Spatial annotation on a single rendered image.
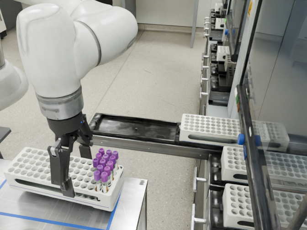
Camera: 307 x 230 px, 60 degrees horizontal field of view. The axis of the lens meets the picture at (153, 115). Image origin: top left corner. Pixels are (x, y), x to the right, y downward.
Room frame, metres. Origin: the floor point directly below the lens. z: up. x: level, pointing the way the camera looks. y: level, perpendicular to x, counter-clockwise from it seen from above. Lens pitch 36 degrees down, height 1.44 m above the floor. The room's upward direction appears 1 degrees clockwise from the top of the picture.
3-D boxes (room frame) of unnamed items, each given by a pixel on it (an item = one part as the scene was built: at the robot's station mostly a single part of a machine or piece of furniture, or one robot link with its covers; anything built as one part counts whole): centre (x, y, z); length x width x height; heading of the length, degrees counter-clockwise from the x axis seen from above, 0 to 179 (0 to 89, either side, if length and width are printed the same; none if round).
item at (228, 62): (1.27, -0.38, 0.85); 0.12 x 0.02 x 0.06; 172
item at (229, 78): (1.12, -0.36, 0.85); 0.12 x 0.02 x 0.06; 171
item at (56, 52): (0.48, 0.19, 1.25); 0.13 x 0.11 x 0.16; 147
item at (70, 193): (0.42, 0.21, 0.92); 0.03 x 0.01 x 0.07; 77
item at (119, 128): (0.76, -0.07, 0.78); 0.73 x 0.14 x 0.09; 81
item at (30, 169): (0.48, 0.23, 0.88); 0.30 x 0.10 x 0.06; 77
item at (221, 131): (0.73, -0.25, 0.83); 0.30 x 0.10 x 0.06; 81
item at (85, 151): (0.52, 0.18, 0.92); 0.03 x 0.01 x 0.07; 77
